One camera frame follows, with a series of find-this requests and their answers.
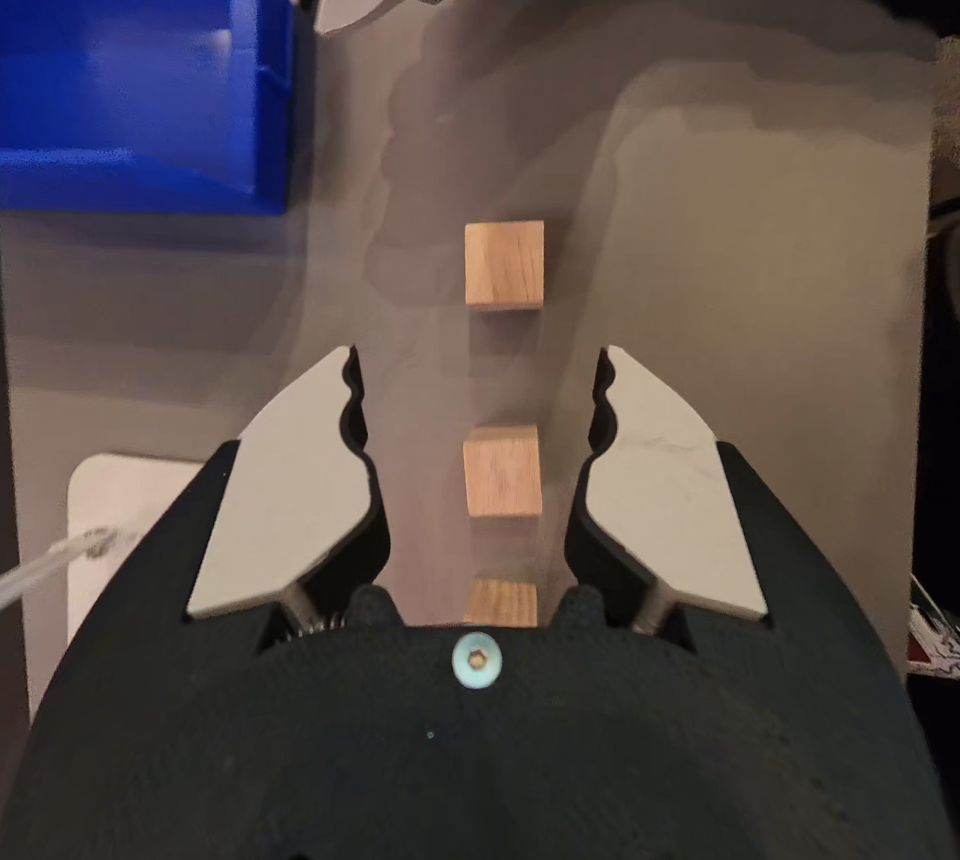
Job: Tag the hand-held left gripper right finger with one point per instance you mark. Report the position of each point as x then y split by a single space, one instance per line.
667 500

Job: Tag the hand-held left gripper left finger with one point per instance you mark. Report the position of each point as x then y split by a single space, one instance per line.
292 500

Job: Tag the wooden cube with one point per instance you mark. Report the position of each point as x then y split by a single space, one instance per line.
501 605
504 264
502 470

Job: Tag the grey desk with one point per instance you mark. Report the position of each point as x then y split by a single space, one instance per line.
712 275

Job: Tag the wooden book stand white base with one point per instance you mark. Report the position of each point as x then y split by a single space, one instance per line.
127 493

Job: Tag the blue plastic bin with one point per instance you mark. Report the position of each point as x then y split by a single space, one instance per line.
135 88

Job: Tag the person's dark clothing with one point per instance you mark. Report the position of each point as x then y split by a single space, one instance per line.
941 388

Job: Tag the printed badge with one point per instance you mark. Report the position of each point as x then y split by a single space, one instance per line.
937 635

